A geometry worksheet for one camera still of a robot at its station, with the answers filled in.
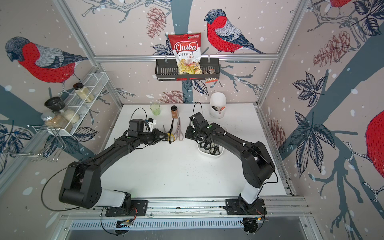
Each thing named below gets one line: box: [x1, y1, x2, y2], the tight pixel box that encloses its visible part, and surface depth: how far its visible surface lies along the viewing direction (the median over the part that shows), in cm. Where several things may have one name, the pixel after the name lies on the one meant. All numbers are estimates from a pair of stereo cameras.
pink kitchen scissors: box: [173, 117, 184, 141], surface depth 106 cm
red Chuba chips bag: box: [168, 33, 202, 75], surface depth 84 cm
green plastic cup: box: [149, 103, 161, 116], surface depth 115 cm
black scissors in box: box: [199, 141, 220, 156], surface depth 95 cm
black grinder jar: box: [44, 96, 80, 124], surface depth 65 cm
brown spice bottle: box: [171, 105, 178, 119], surface depth 109 cm
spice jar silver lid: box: [40, 112, 69, 129], surface depth 62 cm
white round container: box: [210, 92, 227, 119], surface depth 106 cm
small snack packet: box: [202, 69, 219, 84], surface depth 92 cm
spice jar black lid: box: [73, 82, 95, 103], surface depth 76 cm
